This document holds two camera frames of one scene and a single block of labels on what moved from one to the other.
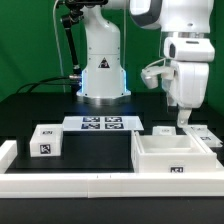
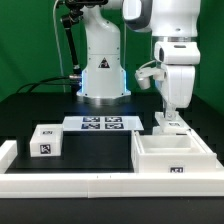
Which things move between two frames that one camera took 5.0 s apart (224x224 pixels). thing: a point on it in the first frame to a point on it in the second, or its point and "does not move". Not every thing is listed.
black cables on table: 49,82 does not move
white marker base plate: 102,123 does not move
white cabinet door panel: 164,130 to 176,126
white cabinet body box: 172,153 does not move
